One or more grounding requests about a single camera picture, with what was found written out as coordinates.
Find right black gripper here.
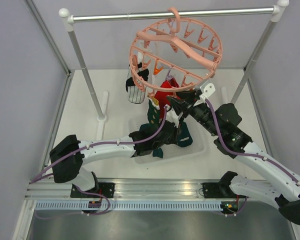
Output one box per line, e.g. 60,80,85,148
166,88,220,136

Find teal reindeer sock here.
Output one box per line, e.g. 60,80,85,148
176,122,193,148

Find teal sock front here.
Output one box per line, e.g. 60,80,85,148
139,122,165,159

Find green patterned sock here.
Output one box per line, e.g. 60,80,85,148
147,98,161,125

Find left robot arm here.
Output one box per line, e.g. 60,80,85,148
49,120,181,198

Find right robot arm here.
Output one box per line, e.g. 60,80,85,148
167,90,300,225

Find pink round clip hanger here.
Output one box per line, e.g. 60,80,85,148
129,7,223,93

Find red sock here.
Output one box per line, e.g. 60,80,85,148
154,77,179,119

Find purple clothes peg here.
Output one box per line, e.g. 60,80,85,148
164,67,175,81
167,21,175,35

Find white plastic basket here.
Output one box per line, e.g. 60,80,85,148
134,118,208,165

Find orange clothes peg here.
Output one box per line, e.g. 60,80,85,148
153,60,164,76

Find black white striped sock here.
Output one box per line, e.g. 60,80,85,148
125,62,149,104

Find metal clothes rack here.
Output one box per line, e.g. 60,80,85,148
58,0,290,123

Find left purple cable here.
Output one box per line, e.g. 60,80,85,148
29,104,170,221

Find purple cable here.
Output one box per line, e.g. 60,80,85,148
206,98,300,196
29,104,170,221

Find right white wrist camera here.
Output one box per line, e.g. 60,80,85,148
197,81,216,104

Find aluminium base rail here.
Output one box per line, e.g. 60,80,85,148
98,178,218,201

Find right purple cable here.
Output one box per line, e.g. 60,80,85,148
206,98,300,196

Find white slotted cable duct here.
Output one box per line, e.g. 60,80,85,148
35,200,223,211

